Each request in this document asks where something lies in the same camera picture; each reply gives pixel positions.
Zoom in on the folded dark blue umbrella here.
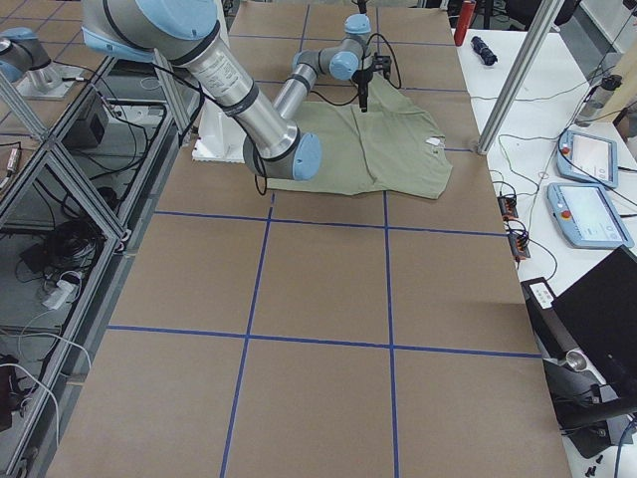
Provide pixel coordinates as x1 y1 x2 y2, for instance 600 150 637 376
471 36 498 67

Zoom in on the black box under rack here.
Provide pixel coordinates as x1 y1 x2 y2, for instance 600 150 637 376
63 97 108 148

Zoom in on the upper teach pendant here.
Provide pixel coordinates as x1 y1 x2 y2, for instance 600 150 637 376
555 130 618 188

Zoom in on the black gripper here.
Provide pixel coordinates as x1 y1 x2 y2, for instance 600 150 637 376
353 53 393 113

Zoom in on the orange black electronics board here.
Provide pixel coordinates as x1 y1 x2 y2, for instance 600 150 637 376
497 193 531 264

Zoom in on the lower teach pendant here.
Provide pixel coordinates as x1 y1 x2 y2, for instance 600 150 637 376
546 182 635 250

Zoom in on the white power strip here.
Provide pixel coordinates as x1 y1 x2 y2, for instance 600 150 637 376
42 279 79 310

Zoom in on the teach pendant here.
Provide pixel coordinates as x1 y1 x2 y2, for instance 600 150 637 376
555 130 618 188
546 182 635 250

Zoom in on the aluminium frame rack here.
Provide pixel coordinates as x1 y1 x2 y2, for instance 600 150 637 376
1 57 203 477

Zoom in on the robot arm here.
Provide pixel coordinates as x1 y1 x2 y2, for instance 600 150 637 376
82 0 375 181
1 27 84 100

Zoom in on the clear water bottle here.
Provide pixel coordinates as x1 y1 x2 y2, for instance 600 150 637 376
574 74 623 127

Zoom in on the black monitor with stand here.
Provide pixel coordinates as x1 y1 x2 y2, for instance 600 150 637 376
522 246 636 458

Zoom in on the sage green long-sleeve shirt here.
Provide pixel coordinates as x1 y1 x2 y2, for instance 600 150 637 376
269 77 452 199

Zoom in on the red cylinder tube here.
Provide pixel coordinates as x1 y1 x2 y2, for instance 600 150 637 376
454 0 476 47

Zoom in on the aluminium frame post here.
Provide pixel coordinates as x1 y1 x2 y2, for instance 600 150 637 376
476 0 564 155

